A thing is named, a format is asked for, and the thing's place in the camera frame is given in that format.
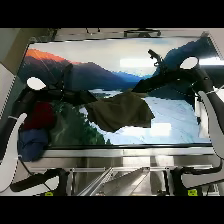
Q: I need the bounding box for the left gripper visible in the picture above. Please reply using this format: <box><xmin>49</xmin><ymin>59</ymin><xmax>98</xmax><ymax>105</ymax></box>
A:
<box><xmin>68</xmin><ymin>89</ymin><xmax>99</xmax><ymax>106</ymax></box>

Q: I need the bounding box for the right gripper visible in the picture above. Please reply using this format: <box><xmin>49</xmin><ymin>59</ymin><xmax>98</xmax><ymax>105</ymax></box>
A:
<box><xmin>131</xmin><ymin>78</ymin><xmax>158</xmax><ymax>95</ymax></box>

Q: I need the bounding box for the olive green garment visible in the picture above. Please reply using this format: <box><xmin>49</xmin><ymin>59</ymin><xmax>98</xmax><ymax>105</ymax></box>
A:
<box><xmin>84</xmin><ymin>91</ymin><xmax>156</xmax><ymax>133</ymax></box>

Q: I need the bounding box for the red garment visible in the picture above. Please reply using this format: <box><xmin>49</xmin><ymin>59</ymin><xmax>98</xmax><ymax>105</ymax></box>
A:
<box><xmin>22</xmin><ymin>101</ymin><xmax>56</xmax><ymax>131</ymax></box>

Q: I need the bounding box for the blue garment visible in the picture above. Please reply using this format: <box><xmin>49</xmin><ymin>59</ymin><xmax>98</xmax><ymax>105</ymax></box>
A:
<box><xmin>16</xmin><ymin>127</ymin><xmax>51</xmax><ymax>163</ymax></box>

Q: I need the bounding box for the silver frame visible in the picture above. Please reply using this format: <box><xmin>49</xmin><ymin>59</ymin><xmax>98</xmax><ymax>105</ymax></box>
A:
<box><xmin>19</xmin><ymin>146</ymin><xmax>224</xmax><ymax>197</ymax></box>

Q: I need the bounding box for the black cable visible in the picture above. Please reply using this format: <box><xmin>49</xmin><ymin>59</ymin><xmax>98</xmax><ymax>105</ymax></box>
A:
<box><xmin>19</xmin><ymin>154</ymin><xmax>36</xmax><ymax>178</ymax></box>

